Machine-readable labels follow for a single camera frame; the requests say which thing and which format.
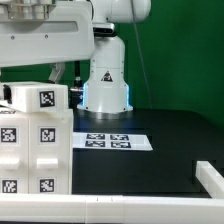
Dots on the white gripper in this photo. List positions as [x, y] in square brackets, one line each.
[45, 31]

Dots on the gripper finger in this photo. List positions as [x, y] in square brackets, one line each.
[5, 93]

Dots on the white cabinet top block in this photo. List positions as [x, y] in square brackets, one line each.
[37, 97]

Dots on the white small door panel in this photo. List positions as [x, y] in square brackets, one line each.
[13, 160]

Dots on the white cabinet door panel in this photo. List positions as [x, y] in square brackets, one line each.
[50, 159]

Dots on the white cabinet body box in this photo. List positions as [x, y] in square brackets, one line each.
[10, 117]

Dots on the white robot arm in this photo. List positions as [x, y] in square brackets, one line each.
[106, 94]

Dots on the white flat marker plate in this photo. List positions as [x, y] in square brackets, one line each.
[111, 141]

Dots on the white front rail bar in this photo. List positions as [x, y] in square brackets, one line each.
[94, 209]

